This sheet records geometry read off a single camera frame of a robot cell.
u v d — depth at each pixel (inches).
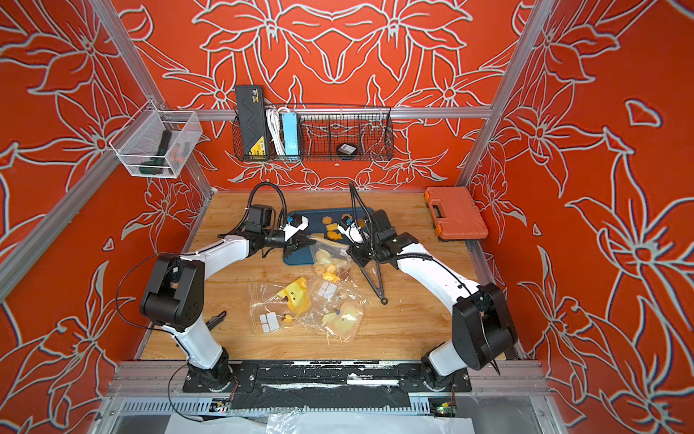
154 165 31.0
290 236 30.5
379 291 34.6
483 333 16.0
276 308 33.5
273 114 34.3
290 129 35.3
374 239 25.3
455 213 42.0
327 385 28.6
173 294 19.0
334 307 33.7
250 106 33.6
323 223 42.1
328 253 35.8
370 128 39.6
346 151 37.5
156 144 36.0
